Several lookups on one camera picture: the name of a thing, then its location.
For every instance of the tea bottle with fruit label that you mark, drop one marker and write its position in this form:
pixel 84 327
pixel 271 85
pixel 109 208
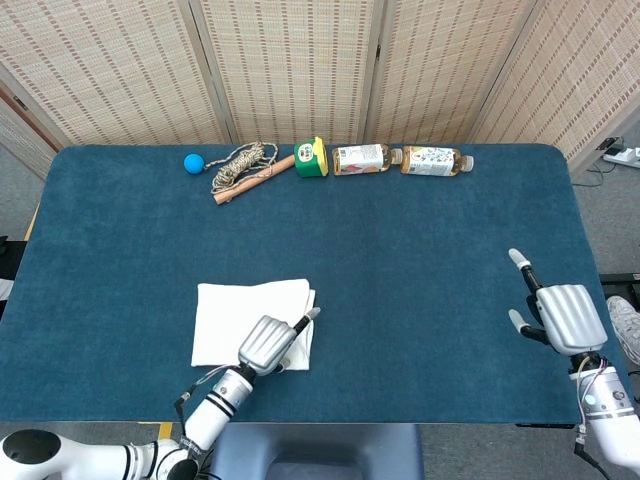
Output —
pixel 357 159

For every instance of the white T-shirt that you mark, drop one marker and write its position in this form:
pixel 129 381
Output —
pixel 240 320

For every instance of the yellow floor tape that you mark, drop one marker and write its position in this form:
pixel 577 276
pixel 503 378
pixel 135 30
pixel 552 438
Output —
pixel 165 429

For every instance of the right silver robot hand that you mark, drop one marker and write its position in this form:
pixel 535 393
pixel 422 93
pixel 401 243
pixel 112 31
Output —
pixel 567 317

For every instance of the tea bottle with white label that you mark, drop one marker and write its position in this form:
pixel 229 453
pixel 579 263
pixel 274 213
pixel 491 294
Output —
pixel 430 160

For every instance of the green container with yellow lid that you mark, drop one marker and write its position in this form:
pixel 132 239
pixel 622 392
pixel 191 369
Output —
pixel 307 160

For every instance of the white sneaker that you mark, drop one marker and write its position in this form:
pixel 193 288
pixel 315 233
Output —
pixel 625 320

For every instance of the white power strip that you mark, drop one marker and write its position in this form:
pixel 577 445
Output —
pixel 625 156

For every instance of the wooden stick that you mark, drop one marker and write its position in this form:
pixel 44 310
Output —
pixel 260 175

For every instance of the blue table cover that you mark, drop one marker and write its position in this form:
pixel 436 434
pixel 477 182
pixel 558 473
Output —
pixel 400 275

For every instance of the black metal bar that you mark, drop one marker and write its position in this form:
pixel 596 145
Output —
pixel 620 278

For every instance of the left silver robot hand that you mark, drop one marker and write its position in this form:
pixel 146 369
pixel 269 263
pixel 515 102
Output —
pixel 267 345

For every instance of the blue ball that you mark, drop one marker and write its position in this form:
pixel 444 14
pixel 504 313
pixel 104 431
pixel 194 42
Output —
pixel 194 164

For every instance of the black equipment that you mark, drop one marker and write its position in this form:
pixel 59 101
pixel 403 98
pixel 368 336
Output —
pixel 10 260

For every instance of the woven folding screen panel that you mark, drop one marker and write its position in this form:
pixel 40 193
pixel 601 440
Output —
pixel 110 65
pixel 20 135
pixel 440 65
pixel 290 65
pixel 575 75

